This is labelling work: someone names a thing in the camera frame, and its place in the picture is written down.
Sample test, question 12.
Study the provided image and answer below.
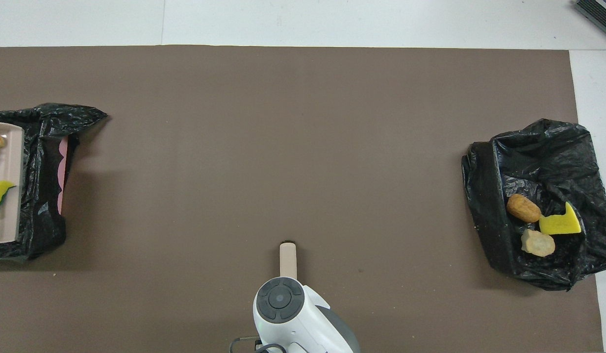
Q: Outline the pink bin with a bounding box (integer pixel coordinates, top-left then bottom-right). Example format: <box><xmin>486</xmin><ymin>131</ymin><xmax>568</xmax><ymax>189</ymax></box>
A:
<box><xmin>58</xmin><ymin>136</ymin><xmax>71</xmax><ymax>215</ymax></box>

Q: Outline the black trash bag on pink bin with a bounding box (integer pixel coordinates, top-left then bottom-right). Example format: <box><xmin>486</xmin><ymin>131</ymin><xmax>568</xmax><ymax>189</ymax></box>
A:
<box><xmin>0</xmin><ymin>103</ymin><xmax>108</xmax><ymax>261</ymax></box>

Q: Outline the beige brush with black bristles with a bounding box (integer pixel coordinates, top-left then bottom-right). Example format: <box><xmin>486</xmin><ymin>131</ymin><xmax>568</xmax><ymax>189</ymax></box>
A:
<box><xmin>279</xmin><ymin>241</ymin><xmax>298</xmax><ymax>281</ymax></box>

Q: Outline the brown bread roll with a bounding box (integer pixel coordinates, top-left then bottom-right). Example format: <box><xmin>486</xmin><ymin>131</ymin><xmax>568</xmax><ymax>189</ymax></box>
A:
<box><xmin>506</xmin><ymin>193</ymin><xmax>543</xmax><ymax>224</ymax></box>

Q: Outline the pale crinkled foam piece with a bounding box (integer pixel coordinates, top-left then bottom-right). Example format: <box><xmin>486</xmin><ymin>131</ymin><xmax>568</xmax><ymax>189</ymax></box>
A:
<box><xmin>521</xmin><ymin>229</ymin><xmax>556</xmax><ymax>258</ymax></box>

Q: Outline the dark ribbed device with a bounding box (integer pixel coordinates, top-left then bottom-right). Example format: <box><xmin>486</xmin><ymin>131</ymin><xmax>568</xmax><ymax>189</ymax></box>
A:
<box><xmin>574</xmin><ymin>0</ymin><xmax>606</xmax><ymax>42</ymax></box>

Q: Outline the black trash bag bin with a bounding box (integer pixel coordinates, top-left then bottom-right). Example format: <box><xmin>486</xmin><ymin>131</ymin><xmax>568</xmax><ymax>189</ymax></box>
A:
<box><xmin>461</xmin><ymin>119</ymin><xmax>606</xmax><ymax>291</ymax></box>

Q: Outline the yellow sponge piece green backing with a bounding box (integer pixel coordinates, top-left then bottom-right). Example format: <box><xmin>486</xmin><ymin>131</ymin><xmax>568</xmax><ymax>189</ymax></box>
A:
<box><xmin>538</xmin><ymin>202</ymin><xmax>582</xmax><ymax>235</ymax></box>

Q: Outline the beige plastic dustpan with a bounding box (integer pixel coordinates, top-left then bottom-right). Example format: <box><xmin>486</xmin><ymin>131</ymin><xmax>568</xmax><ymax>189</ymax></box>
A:
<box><xmin>0</xmin><ymin>122</ymin><xmax>25</xmax><ymax>245</ymax></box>

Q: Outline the brown paper table mat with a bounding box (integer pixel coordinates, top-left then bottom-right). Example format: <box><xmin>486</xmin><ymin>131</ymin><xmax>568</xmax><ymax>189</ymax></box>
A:
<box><xmin>0</xmin><ymin>46</ymin><xmax>606</xmax><ymax>353</ymax></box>

